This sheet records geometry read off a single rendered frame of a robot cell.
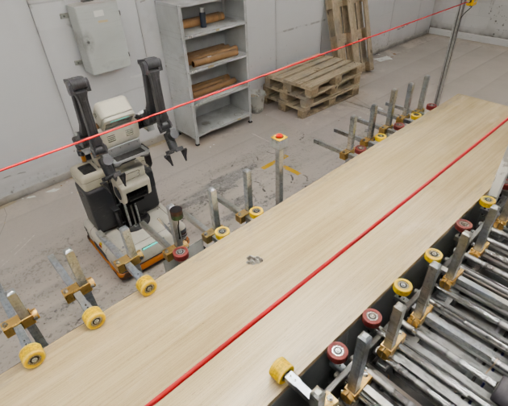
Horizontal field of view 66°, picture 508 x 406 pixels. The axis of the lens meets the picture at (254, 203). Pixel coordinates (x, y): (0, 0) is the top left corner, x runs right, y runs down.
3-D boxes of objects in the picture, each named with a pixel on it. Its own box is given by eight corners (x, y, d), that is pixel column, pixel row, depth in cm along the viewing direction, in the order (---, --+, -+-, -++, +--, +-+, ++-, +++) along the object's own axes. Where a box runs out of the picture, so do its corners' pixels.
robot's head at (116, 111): (90, 114, 245) (92, 101, 232) (122, 104, 255) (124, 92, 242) (102, 134, 244) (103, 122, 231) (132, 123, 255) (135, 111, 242)
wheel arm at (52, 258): (48, 260, 193) (45, 255, 191) (56, 257, 195) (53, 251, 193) (90, 322, 163) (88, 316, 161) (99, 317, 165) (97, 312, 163)
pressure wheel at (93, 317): (84, 307, 161) (102, 304, 167) (79, 323, 163) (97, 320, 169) (90, 316, 158) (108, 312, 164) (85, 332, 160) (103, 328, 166)
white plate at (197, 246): (165, 273, 214) (162, 260, 208) (203, 250, 228) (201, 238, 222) (166, 274, 214) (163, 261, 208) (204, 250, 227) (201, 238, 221)
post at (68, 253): (93, 319, 192) (61, 249, 163) (101, 315, 194) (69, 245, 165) (97, 324, 190) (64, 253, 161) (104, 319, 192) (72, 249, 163)
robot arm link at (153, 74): (156, 56, 225) (139, 61, 220) (161, 58, 222) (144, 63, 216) (169, 125, 251) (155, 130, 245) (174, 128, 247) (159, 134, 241)
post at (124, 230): (140, 296, 207) (118, 226, 178) (146, 292, 209) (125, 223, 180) (143, 299, 205) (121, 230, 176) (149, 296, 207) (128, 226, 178)
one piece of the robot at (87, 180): (91, 230, 328) (57, 142, 277) (149, 203, 355) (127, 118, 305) (108, 251, 307) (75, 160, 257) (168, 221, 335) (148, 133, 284)
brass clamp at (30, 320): (4, 330, 163) (-2, 323, 160) (37, 312, 170) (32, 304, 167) (8, 339, 159) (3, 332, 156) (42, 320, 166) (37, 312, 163)
